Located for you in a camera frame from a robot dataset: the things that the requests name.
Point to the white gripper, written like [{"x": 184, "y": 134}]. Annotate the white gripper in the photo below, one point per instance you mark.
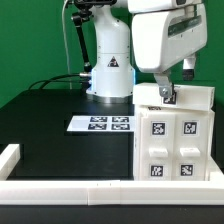
[{"x": 162, "y": 39}]

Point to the white cabinet body box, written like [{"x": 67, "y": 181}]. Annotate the white cabinet body box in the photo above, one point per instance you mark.
[{"x": 142, "y": 111}]

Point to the white cabinet top block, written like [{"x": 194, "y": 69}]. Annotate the white cabinet top block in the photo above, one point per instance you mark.
[{"x": 185, "y": 97}]

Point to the white cabinet door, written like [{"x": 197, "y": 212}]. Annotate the white cabinet door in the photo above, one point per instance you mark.
[
  {"x": 156, "y": 147},
  {"x": 191, "y": 141}
]

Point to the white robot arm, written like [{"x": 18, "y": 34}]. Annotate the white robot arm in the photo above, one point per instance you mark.
[{"x": 113, "y": 76}]

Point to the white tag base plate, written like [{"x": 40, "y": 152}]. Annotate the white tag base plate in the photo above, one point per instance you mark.
[{"x": 101, "y": 124}]

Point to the white right fence rail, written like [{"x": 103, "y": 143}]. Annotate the white right fence rail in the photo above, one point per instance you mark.
[{"x": 215, "y": 173}]

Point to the white fence rail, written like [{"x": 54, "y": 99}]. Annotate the white fence rail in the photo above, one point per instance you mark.
[
  {"x": 215, "y": 173},
  {"x": 8, "y": 160},
  {"x": 111, "y": 193}
]

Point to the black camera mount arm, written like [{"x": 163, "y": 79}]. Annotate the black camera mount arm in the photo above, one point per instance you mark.
[{"x": 83, "y": 15}]

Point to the white front fence rail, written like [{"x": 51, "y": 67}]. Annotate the white front fence rail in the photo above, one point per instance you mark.
[{"x": 111, "y": 193}]

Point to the white left fence rail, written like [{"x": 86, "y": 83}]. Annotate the white left fence rail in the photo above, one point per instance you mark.
[{"x": 8, "y": 160}]

